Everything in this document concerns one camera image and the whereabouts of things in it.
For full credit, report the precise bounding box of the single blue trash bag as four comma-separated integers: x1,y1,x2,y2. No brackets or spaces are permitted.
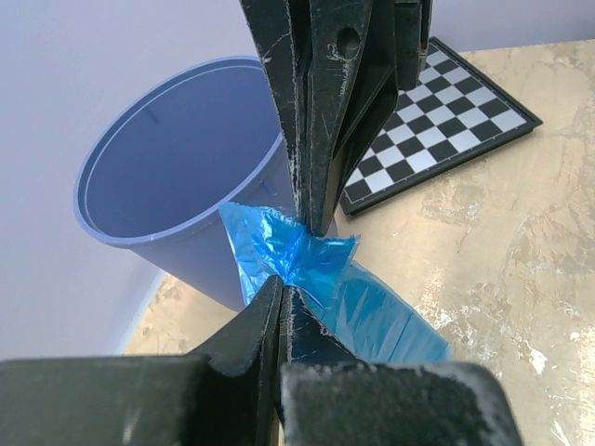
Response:
219,203,452,364

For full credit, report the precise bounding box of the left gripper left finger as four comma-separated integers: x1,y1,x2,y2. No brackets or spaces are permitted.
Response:
1,276,283,445

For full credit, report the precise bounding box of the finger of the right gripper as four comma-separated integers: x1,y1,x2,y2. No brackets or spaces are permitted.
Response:
306,1,432,232
241,0,311,223

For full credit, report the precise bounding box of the blue plastic trash bin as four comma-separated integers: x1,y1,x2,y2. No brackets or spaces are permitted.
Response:
74,56,294,311

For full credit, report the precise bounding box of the black white chessboard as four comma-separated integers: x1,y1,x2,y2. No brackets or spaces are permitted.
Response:
340,37,543,215

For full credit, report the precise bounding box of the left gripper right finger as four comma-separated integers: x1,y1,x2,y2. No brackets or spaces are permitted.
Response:
280,286,523,445

